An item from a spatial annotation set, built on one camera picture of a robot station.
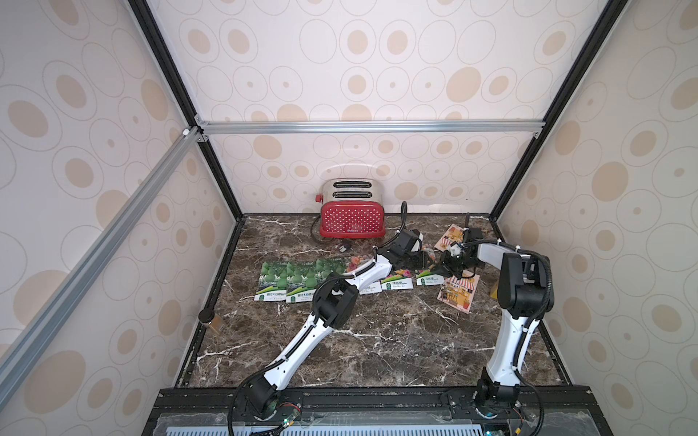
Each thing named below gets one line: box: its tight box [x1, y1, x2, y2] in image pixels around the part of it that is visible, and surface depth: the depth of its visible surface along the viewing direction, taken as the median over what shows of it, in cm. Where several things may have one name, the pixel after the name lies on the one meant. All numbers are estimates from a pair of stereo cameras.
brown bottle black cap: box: [198, 307, 224, 336], surface depth 83 cm
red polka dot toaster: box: [315, 177, 387, 239], surface depth 108 cm
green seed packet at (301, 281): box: [286, 260, 319, 304], surface depth 102 cm
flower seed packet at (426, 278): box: [416, 269, 445, 287], surface depth 101 cm
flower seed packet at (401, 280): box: [380, 268, 414, 290], surface depth 100 cm
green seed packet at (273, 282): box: [253, 260, 288, 302], surface depth 99 cm
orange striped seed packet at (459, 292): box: [437, 273, 480, 315], surface depth 98 cm
